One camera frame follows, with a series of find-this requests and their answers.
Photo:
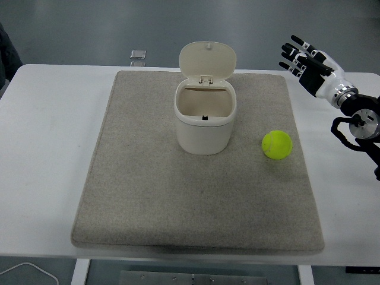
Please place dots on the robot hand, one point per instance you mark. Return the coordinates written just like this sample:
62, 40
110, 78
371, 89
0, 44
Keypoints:
323, 83

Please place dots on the yellow tennis ball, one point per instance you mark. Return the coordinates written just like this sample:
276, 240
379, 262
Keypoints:
277, 145

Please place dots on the cream bin with hinged lid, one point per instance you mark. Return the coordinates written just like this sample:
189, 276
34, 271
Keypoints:
205, 133

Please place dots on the silver floor socket plate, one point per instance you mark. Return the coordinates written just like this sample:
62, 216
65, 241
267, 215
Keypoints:
137, 63
138, 54

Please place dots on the black bar under table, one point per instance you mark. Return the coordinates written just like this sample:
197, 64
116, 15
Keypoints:
362, 270

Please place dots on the beige fabric mat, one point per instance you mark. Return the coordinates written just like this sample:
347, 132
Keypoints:
166, 193

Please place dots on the white table leg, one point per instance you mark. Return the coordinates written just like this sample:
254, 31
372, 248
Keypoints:
305, 276
80, 271

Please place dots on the grey metal plate with screws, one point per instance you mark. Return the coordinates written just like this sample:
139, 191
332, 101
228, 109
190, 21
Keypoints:
193, 279

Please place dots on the person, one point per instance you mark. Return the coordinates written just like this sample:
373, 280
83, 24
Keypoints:
7, 56

